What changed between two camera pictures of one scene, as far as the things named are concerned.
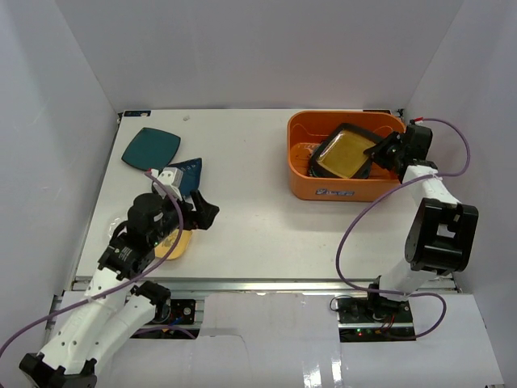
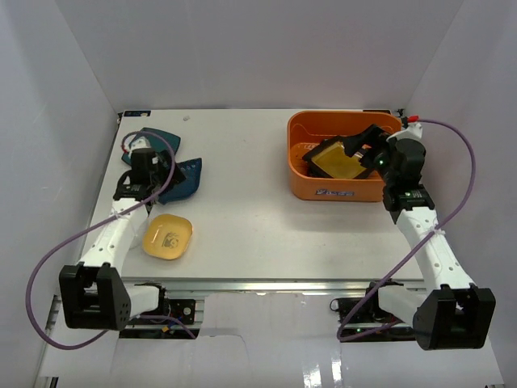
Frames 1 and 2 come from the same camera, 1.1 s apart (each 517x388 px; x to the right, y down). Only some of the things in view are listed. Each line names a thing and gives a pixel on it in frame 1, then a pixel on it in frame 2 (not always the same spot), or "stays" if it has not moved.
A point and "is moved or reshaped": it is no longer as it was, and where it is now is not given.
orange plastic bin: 380,184 stays
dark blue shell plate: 191,170 stays
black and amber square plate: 342,153 is moved or reshaped
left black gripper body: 192,214 -> 168,174
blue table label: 136,114 stays
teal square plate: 152,149 stays
